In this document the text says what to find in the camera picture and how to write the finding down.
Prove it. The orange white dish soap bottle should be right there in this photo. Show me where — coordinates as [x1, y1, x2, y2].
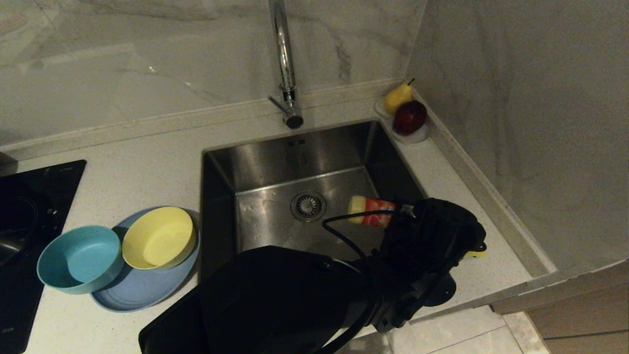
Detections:
[347, 195, 409, 229]

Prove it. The stainless steel sink basin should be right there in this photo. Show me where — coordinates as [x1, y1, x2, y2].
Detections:
[199, 120, 429, 298]

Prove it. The small white fruit dish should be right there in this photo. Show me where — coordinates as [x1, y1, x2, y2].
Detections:
[375, 98, 429, 144]

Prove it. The dark red apple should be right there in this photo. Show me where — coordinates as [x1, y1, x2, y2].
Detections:
[393, 101, 427, 136]

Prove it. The round metal drain strainer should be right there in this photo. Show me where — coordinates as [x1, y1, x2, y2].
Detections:
[290, 191, 327, 223]

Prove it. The yellow pear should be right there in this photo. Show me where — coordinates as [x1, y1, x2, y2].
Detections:
[384, 79, 415, 116]

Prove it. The wooden cabinet front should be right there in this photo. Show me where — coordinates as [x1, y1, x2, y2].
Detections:
[490, 260, 629, 354]

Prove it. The chrome kitchen faucet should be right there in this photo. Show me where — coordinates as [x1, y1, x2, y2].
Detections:
[268, 0, 305, 129]

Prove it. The yellow bowl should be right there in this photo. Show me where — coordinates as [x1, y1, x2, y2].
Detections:
[122, 206, 198, 270]

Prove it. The blue plate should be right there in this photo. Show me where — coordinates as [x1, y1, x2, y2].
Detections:
[91, 206, 201, 313]

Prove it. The teal bowl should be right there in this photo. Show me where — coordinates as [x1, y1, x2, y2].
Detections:
[37, 226, 124, 295]

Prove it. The black induction cooktop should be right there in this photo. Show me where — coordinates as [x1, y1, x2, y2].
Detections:
[0, 159, 87, 354]

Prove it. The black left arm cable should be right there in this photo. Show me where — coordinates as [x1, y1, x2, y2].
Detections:
[322, 210, 414, 262]

